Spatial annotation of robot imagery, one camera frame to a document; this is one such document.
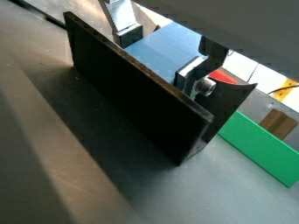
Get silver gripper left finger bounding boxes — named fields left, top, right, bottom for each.
left=98, top=0, right=143, bottom=48

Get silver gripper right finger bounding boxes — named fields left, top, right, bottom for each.
left=174, top=37, right=230, bottom=99

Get blue rectangular block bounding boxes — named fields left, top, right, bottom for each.
left=126, top=22, right=207, bottom=83

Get black curved fixture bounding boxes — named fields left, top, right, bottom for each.
left=63, top=11, right=257, bottom=165

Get green foam shape board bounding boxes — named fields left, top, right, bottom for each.
left=219, top=111, right=299, bottom=187

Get red block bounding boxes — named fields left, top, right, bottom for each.
left=210, top=69, right=238, bottom=84

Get brown star peg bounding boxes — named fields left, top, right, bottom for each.
left=259, top=108, right=298, bottom=140

